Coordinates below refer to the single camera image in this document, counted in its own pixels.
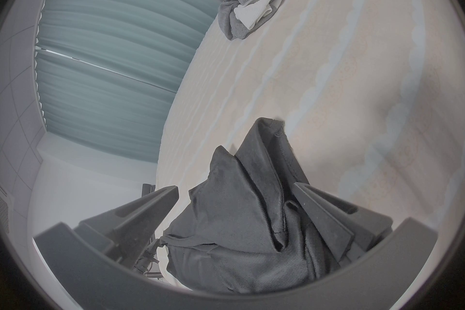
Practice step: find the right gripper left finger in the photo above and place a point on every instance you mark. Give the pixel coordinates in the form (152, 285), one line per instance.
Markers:
(138, 225)

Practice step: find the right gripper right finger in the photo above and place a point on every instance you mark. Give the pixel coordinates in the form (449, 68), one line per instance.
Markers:
(348, 225)

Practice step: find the black T-shirt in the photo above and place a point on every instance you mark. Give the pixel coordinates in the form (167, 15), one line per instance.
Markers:
(247, 210)

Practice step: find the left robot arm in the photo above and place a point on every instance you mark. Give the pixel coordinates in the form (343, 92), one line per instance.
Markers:
(147, 257)

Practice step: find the bed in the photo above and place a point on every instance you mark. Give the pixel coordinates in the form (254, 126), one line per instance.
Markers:
(345, 83)

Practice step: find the dark grey chest of drawers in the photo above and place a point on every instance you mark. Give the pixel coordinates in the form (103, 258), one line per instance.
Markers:
(149, 189)

